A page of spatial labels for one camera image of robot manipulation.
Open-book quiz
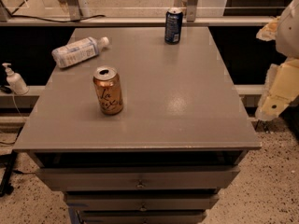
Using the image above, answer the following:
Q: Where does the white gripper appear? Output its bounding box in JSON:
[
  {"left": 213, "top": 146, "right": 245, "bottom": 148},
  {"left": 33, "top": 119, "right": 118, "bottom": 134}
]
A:
[{"left": 255, "top": 0, "right": 299, "bottom": 121}]

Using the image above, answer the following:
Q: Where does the orange La Croix can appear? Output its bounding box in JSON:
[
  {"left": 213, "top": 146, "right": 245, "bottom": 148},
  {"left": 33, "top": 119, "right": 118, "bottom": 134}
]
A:
[{"left": 93, "top": 65, "right": 123, "bottom": 115}]

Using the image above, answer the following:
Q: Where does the blue Pepsi can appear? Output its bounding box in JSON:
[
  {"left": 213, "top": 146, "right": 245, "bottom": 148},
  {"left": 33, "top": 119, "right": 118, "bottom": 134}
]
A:
[{"left": 164, "top": 7, "right": 183, "bottom": 44}]

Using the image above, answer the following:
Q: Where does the grey drawer cabinet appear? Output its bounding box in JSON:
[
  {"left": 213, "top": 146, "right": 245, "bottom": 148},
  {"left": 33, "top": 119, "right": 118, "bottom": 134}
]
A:
[{"left": 12, "top": 26, "right": 263, "bottom": 224}]

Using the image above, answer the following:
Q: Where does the top grey drawer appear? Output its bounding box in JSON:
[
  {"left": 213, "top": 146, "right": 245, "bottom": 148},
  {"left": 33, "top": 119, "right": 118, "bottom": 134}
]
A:
[{"left": 36, "top": 165, "right": 240, "bottom": 191}]

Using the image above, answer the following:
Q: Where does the grey drawer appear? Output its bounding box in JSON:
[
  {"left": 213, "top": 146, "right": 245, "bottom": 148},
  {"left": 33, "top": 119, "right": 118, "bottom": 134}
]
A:
[
  {"left": 64, "top": 192, "right": 219, "bottom": 212},
  {"left": 36, "top": 165, "right": 240, "bottom": 191},
  {"left": 80, "top": 211, "right": 206, "bottom": 224}
]

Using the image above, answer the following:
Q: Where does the middle grey drawer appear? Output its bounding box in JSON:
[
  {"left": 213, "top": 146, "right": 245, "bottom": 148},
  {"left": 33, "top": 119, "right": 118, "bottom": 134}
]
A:
[{"left": 64, "top": 192, "right": 219, "bottom": 212}]

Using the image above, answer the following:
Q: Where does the bottom grey drawer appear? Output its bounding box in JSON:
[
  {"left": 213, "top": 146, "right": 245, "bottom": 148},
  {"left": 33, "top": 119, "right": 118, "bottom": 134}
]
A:
[{"left": 80, "top": 211, "right": 206, "bottom": 224}]

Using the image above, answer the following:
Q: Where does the clear plastic water bottle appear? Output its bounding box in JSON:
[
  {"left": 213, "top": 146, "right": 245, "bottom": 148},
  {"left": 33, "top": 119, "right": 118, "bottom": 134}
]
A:
[{"left": 51, "top": 37, "right": 110, "bottom": 69}]

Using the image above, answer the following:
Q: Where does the white pump dispenser bottle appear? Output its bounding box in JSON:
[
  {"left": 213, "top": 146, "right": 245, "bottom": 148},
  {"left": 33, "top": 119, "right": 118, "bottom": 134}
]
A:
[{"left": 3, "top": 63, "right": 29, "bottom": 95}]

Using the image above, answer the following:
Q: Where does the black stand leg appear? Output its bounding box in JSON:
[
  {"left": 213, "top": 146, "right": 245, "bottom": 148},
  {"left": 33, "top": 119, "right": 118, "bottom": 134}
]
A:
[{"left": 0, "top": 151, "right": 17, "bottom": 197}]

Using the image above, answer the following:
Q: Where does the black cable on ledge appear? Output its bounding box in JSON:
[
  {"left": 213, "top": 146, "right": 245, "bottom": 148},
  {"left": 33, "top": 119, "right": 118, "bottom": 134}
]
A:
[{"left": 0, "top": 0, "right": 107, "bottom": 24}]

